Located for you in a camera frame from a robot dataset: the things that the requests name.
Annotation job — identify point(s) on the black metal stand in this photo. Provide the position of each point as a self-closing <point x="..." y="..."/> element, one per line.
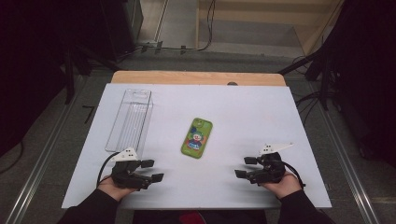
<point x="323" y="84"/>
<point x="70" y="81"/>

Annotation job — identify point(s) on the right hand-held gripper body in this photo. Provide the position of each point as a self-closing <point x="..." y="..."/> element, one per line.
<point x="269" y="169"/>

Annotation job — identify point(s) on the person's right hand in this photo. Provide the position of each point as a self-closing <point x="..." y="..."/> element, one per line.
<point x="285" y="186"/>

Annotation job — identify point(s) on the clear plastic box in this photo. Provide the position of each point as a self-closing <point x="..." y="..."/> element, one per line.
<point x="130" y="121"/>

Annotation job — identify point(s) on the black cabinet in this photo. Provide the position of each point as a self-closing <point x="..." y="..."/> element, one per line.
<point x="121" y="25"/>

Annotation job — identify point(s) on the person's left hand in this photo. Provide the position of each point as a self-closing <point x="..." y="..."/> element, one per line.
<point x="113" y="190"/>

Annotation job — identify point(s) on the wooden frame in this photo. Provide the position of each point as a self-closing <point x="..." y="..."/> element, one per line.
<point x="311" y="34"/>

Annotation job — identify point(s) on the person's red clothing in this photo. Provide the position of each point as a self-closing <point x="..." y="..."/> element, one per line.
<point x="193" y="217"/>

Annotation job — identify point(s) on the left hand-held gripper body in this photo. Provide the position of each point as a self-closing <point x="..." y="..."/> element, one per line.
<point x="124" y="174"/>

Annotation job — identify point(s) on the white board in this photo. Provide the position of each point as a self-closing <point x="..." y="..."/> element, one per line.
<point x="218" y="102"/>

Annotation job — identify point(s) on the metal floor rail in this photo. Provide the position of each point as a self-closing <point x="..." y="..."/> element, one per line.
<point x="40" y="161"/>
<point x="348" y="161"/>

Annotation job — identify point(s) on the green cartoon phone case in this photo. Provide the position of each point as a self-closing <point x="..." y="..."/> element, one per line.
<point x="196" y="138"/>

